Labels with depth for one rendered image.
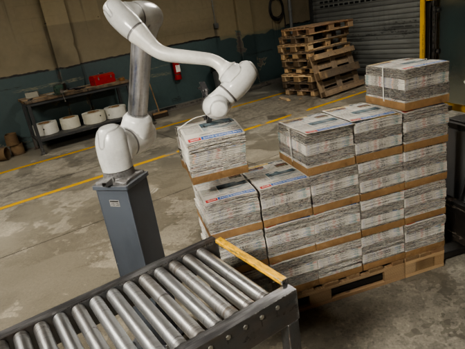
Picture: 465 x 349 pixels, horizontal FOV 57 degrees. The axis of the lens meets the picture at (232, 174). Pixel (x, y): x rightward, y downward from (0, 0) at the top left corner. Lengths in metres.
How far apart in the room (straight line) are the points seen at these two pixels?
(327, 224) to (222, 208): 0.63
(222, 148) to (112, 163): 0.53
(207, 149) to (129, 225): 0.56
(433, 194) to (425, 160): 0.23
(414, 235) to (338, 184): 0.67
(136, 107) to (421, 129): 1.56
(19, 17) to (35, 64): 0.79
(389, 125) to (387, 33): 7.50
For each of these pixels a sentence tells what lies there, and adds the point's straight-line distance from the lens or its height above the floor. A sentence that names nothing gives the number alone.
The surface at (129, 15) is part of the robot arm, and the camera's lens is 1.96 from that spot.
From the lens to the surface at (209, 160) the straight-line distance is 2.03.
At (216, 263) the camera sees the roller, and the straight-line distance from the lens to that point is 1.69.
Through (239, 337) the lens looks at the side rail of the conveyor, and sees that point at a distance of 1.41.
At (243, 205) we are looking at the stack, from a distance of 2.19.
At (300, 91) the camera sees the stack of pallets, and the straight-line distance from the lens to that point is 8.76.
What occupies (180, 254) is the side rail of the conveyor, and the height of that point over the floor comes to 0.80.
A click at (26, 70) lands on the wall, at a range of 8.39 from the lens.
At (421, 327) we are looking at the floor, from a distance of 2.60.
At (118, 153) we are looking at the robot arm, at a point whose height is 1.15.
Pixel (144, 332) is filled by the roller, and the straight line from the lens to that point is 1.45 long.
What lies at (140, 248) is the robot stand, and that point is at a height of 0.65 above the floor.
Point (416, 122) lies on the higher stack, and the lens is 2.56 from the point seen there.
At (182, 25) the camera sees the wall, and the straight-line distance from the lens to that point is 9.38.
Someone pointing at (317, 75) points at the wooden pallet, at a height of 0.44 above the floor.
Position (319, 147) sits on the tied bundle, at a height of 0.98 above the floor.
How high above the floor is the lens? 1.68
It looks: 20 degrees down
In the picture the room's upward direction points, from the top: 9 degrees counter-clockwise
